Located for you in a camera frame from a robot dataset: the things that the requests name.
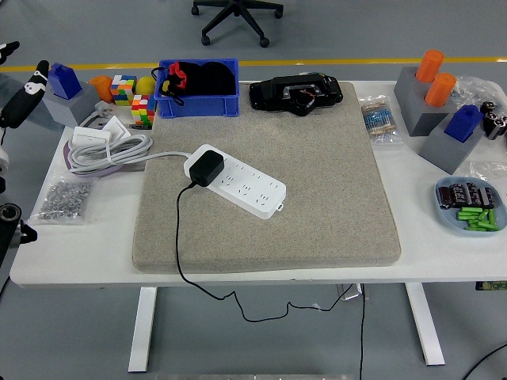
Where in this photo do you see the black plug adapter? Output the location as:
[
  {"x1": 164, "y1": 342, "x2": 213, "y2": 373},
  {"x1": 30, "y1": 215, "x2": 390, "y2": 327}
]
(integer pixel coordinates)
[{"x1": 188, "y1": 150, "x2": 225, "y2": 186}]

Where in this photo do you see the grey power strip cable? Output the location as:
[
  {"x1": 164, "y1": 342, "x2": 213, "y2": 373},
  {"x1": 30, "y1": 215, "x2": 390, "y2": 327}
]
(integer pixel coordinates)
[{"x1": 66, "y1": 112, "x2": 191, "y2": 176}]

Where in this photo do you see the purple flat pad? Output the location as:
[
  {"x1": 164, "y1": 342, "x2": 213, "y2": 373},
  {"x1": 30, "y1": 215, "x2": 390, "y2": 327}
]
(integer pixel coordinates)
[{"x1": 63, "y1": 140, "x2": 128, "y2": 177}]

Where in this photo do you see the green circuit board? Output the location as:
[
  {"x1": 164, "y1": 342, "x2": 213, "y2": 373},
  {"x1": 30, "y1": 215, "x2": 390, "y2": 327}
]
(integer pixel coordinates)
[{"x1": 475, "y1": 279, "x2": 507, "y2": 292}]

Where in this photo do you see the grey mains plug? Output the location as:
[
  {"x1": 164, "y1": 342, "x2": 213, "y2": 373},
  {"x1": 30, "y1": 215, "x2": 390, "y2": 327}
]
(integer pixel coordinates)
[{"x1": 93, "y1": 100, "x2": 116, "y2": 120}]

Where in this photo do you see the clear plastic bag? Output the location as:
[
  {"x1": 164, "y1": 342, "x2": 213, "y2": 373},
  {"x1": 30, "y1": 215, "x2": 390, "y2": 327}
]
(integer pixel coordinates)
[
  {"x1": 469, "y1": 160, "x2": 507, "y2": 187},
  {"x1": 449, "y1": 74, "x2": 502, "y2": 116}
]

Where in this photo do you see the black hanging cable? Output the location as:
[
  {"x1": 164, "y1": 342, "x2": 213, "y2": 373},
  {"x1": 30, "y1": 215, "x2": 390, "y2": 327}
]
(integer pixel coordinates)
[{"x1": 358, "y1": 284, "x2": 368, "y2": 380}]

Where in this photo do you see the large grey block holder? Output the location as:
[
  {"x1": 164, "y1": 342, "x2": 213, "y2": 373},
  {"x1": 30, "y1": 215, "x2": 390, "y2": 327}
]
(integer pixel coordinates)
[{"x1": 393, "y1": 66, "x2": 463, "y2": 138}]

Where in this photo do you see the orange plastic cylinder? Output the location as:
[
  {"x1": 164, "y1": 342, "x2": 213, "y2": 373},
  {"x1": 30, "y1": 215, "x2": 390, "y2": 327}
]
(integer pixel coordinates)
[
  {"x1": 414, "y1": 49, "x2": 446, "y2": 83},
  {"x1": 425, "y1": 72, "x2": 457, "y2": 108},
  {"x1": 87, "y1": 75, "x2": 116, "y2": 102}
]

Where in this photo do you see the white table leg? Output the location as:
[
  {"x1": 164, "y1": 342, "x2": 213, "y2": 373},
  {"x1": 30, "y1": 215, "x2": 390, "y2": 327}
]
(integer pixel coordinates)
[
  {"x1": 127, "y1": 287, "x2": 158, "y2": 374},
  {"x1": 404, "y1": 283, "x2": 447, "y2": 367}
]

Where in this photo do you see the white wall switch panel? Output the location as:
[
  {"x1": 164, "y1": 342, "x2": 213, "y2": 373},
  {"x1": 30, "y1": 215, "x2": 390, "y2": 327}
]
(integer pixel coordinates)
[
  {"x1": 71, "y1": 125, "x2": 112, "y2": 150},
  {"x1": 101, "y1": 116, "x2": 132, "y2": 142}
]

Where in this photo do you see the blue-grey plate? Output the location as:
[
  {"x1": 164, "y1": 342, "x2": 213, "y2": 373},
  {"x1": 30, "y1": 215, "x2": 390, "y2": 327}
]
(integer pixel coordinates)
[{"x1": 433, "y1": 176, "x2": 507, "y2": 238}]

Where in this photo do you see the clear bag of screws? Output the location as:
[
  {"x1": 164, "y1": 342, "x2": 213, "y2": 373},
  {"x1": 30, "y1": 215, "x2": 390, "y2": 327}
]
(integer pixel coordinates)
[{"x1": 26, "y1": 177, "x2": 96, "y2": 226}]

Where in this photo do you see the grey-brown mat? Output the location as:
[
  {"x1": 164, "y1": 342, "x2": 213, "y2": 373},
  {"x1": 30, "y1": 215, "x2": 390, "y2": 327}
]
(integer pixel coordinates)
[{"x1": 132, "y1": 81, "x2": 402, "y2": 274}]

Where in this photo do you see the black cloth pouch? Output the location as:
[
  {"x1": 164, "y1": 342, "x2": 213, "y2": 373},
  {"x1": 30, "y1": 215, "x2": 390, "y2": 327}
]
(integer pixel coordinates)
[{"x1": 185, "y1": 61, "x2": 237, "y2": 96}]

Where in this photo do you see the black floor cable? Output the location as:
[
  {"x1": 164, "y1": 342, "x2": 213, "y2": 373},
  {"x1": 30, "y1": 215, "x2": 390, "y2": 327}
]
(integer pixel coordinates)
[{"x1": 463, "y1": 343, "x2": 507, "y2": 380}]

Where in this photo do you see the white power strip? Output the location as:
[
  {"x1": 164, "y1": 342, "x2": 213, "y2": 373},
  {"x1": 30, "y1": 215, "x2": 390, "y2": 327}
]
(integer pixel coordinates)
[{"x1": 183, "y1": 143, "x2": 288, "y2": 221}]

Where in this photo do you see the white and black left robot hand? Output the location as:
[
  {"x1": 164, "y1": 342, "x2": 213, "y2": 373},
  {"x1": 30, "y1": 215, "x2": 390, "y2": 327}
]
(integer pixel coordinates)
[{"x1": 0, "y1": 40, "x2": 51, "y2": 177}]

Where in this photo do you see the black electronic device housing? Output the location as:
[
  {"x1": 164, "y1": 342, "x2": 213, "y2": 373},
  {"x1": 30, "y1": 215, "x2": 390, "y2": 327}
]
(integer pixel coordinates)
[{"x1": 248, "y1": 72, "x2": 344, "y2": 117}]

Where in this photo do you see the blue plastic bin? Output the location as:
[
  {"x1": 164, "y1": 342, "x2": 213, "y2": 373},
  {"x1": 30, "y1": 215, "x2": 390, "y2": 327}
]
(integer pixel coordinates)
[{"x1": 153, "y1": 58, "x2": 241, "y2": 119}]

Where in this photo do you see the multicolour puzzle cube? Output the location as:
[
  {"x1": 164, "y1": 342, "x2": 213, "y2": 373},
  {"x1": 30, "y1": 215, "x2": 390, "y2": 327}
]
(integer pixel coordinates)
[
  {"x1": 109, "y1": 74, "x2": 138, "y2": 107},
  {"x1": 131, "y1": 93, "x2": 158, "y2": 127}
]

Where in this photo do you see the clear bag of resistors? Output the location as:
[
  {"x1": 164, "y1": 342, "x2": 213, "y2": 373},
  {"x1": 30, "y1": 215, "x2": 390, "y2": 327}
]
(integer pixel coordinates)
[{"x1": 358, "y1": 93, "x2": 405, "y2": 146}]

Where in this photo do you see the black office chair base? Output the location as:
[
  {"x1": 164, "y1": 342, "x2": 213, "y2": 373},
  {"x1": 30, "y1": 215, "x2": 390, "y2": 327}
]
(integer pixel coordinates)
[{"x1": 191, "y1": 0, "x2": 284, "y2": 49}]

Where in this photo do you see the silver bracket under table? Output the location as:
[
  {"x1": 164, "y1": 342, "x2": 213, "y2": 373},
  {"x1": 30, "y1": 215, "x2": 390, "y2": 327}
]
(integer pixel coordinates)
[{"x1": 336, "y1": 283, "x2": 370, "y2": 302}]

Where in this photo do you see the thin black plug cord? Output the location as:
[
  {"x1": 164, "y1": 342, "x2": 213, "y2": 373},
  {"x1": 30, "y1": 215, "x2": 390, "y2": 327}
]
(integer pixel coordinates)
[{"x1": 175, "y1": 180, "x2": 356, "y2": 323}]

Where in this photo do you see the blue plastic peg block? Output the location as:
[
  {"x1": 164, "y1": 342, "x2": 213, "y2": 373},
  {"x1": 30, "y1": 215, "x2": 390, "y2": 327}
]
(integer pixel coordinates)
[
  {"x1": 443, "y1": 104, "x2": 485, "y2": 143},
  {"x1": 46, "y1": 63, "x2": 83, "y2": 100}
]

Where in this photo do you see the yellow ball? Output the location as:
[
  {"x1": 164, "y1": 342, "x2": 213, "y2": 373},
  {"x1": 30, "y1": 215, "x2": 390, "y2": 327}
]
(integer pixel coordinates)
[{"x1": 135, "y1": 76, "x2": 156, "y2": 96}]

